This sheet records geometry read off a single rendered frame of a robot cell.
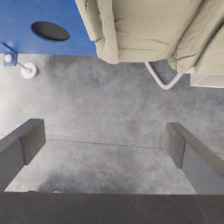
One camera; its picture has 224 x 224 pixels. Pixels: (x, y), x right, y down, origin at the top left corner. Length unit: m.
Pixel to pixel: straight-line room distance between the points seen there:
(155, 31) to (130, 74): 0.78
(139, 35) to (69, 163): 0.87
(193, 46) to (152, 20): 0.06
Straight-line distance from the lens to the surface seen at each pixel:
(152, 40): 0.23
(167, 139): 0.16
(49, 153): 1.04
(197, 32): 0.21
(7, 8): 0.69
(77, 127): 0.97
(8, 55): 1.02
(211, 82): 0.82
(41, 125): 0.17
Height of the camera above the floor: 0.93
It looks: 82 degrees down
